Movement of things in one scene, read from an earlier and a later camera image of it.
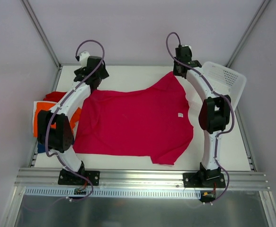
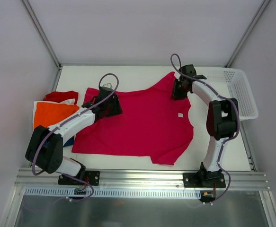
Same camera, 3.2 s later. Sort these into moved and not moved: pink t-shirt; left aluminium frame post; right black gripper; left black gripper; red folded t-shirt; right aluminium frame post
Moved: right black gripper; left black gripper
Not moved: right aluminium frame post; red folded t-shirt; left aluminium frame post; pink t-shirt
